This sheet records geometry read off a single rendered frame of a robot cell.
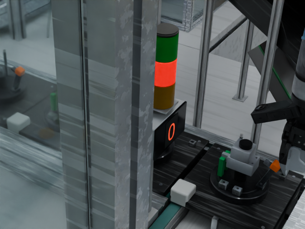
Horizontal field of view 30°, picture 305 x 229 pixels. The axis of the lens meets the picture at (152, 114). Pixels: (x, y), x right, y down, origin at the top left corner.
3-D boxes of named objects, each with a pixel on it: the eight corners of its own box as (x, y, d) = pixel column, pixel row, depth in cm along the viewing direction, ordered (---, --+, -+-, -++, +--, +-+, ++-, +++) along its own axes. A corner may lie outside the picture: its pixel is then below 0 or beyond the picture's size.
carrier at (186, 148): (209, 146, 149) (213, 106, 142) (163, 199, 132) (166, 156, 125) (131, 117, 159) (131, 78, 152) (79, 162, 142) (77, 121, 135)
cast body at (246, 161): (258, 166, 131) (263, 142, 127) (251, 176, 128) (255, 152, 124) (225, 154, 135) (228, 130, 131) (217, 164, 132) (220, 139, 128)
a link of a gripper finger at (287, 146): (283, 168, 119) (290, 135, 115) (276, 166, 120) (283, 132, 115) (290, 156, 123) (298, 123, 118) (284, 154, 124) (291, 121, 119)
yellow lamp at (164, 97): (178, 100, 110) (180, 78, 107) (165, 112, 106) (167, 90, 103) (156, 92, 112) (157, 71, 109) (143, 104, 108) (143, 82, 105)
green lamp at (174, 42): (182, 54, 104) (184, 30, 101) (168, 65, 100) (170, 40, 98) (158, 47, 106) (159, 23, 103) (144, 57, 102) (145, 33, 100)
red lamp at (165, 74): (180, 78, 107) (182, 55, 104) (167, 89, 103) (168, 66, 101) (157, 70, 109) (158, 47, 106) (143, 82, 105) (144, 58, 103)
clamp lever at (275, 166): (266, 183, 131) (283, 163, 126) (263, 188, 129) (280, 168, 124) (253, 173, 132) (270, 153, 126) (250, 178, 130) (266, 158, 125)
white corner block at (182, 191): (195, 197, 133) (197, 184, 131) (186, 209, 130) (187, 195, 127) (178, 190, 135) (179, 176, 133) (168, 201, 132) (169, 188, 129)
